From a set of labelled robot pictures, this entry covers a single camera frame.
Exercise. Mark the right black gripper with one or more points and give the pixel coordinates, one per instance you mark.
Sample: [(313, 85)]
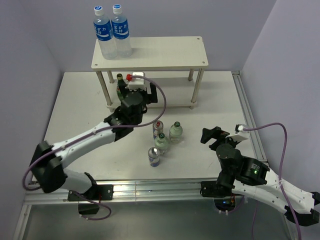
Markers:
[(217, 133)]

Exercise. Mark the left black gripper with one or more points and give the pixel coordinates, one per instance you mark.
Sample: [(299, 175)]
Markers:
[(148, 98)]

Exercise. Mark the clear glass bottle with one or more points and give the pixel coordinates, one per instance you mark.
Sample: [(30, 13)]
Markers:
[(161, 142), (175, 132)]

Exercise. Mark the green glass bottle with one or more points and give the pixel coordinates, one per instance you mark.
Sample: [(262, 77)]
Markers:
[(121, 87)]

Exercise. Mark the blue silver can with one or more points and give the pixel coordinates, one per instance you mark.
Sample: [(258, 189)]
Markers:
[(154, 156)]

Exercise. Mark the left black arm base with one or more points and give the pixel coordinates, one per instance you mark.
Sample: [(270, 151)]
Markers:
[(99, 192)]

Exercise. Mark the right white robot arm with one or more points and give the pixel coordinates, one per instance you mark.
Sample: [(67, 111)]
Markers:
[(250, 177)]

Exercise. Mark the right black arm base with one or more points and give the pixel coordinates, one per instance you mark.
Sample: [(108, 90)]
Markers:
[(211, 189)]

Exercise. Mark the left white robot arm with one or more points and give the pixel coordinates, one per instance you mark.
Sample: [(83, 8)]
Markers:
[(49, 162)]

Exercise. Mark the white two-tier shelf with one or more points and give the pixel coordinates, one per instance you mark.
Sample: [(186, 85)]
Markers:
[(175, 63)]

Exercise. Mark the rear red silver can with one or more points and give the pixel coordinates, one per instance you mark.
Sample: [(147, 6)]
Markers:
[(157, 128)]

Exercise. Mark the right blue-label water bottle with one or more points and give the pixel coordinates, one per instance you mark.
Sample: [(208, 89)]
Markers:
[(120, 27)]

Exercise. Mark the blue-label water bottle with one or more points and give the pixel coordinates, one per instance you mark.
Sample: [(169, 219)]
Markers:
[(120, 27), (104, 33)]

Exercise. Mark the left blue-label water bottle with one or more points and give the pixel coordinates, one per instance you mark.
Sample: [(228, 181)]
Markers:
[(104, 33)]

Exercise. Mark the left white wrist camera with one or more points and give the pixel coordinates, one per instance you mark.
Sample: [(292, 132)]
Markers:
[(135, 82)]

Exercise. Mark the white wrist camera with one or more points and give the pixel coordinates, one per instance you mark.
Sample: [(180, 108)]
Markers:
[(135, 82), (240, 135)]

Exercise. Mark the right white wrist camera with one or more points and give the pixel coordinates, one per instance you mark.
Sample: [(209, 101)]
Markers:
[(240, 135)]

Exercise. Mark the aluminium right rail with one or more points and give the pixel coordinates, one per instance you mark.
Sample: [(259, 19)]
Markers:
[(249, 118)]

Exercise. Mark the aluminium rail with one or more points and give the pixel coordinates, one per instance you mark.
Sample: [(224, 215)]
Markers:
[(249, 118), (151, 190)]

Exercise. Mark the aluminium front rail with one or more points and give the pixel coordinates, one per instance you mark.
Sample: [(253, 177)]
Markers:
[(151, 190)]

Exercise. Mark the black box under rail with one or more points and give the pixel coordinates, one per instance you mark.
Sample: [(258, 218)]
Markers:
[(88, 209)]

